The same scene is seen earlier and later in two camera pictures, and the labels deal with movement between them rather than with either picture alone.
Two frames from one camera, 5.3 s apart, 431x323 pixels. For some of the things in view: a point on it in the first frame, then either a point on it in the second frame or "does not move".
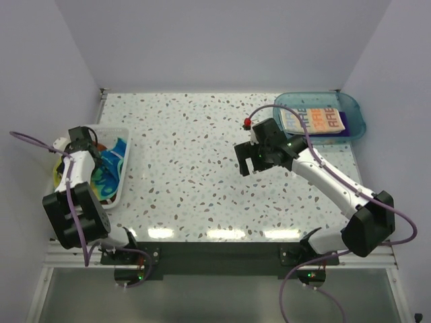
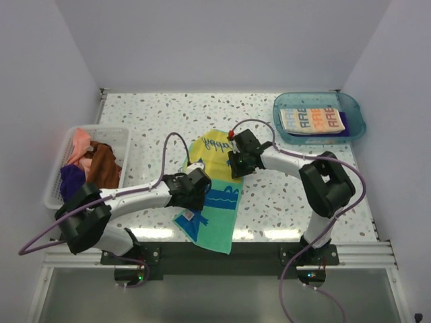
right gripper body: (265, 160) → (240, 162)
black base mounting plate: (217, 260) does not move
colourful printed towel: (317, 120) does not move
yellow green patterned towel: (57, 178) → (215, 225)
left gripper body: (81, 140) → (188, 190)
